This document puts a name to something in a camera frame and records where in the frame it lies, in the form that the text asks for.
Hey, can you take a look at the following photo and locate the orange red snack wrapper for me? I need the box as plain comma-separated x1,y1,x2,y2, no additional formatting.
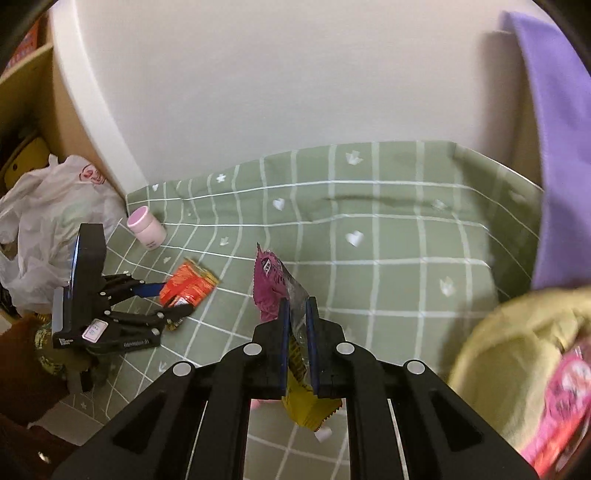
159,259,219,331

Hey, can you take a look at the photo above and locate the yellow red snack wrapper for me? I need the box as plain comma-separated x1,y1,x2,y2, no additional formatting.
281,336,342,432

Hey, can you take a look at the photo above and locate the pink round candy wrapper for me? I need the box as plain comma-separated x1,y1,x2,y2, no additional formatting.
521,340,590,477

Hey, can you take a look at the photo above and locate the magenta snack wrapper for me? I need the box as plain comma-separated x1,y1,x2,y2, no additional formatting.
252,244,310,344

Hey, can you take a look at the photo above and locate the yellow trash bag bin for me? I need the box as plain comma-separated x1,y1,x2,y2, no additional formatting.
449,287,590,455

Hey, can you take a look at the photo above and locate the pink cosmetic jar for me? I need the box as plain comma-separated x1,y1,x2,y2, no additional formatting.
126,206,166,250

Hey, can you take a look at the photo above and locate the brown fuzzy sleeve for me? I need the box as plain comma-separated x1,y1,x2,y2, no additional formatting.
1,316,77,479

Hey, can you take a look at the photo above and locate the white plastic bag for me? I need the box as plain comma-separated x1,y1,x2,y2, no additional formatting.
1,155,125,314

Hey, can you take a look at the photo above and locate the yellow box on shelf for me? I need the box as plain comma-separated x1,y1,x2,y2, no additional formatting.
1,136,50,191

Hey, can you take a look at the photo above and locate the green checked tablecloth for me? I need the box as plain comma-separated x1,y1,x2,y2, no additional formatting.
74,141,542,479

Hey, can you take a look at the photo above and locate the wooden shelf unit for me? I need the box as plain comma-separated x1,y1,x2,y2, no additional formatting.
1,13,124,194

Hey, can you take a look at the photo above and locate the purple pillow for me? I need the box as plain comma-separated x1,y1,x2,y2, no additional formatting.
504,12,590,290

